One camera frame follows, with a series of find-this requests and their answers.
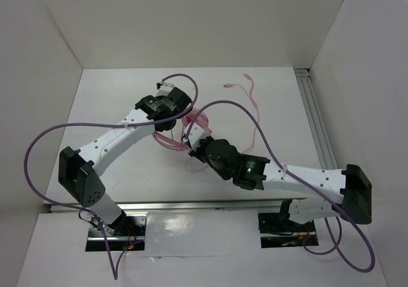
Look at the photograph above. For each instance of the aluminium side rail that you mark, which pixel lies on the aluminium side rail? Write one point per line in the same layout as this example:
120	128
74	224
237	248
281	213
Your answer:
320	136

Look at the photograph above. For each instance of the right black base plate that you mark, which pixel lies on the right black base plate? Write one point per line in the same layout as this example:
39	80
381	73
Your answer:
276	234

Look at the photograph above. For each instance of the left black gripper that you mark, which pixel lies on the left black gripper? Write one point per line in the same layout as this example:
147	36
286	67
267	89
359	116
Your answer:
159	129

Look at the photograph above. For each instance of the aluminium front rail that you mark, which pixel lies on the aluminium front rail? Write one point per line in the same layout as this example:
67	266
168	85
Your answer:
203	205

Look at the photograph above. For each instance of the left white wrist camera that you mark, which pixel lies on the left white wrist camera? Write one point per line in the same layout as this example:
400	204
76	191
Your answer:
164	87

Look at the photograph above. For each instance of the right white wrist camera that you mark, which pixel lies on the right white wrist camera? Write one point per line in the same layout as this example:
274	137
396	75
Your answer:
196	137

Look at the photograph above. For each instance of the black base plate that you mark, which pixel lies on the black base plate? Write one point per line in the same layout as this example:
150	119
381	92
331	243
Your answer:
276	234
130	236

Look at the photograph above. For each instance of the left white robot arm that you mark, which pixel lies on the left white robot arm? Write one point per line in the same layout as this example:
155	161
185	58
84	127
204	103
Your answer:
80	170

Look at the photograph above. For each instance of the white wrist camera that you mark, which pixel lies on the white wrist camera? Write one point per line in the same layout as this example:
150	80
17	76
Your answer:
164	87
196	137

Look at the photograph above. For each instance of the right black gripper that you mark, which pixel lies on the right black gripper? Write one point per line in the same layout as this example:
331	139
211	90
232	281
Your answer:
197	152

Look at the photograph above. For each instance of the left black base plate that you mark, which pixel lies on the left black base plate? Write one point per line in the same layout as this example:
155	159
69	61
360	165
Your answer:
130	236

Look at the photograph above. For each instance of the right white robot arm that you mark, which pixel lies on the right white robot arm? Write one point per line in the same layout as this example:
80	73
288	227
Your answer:
346	193

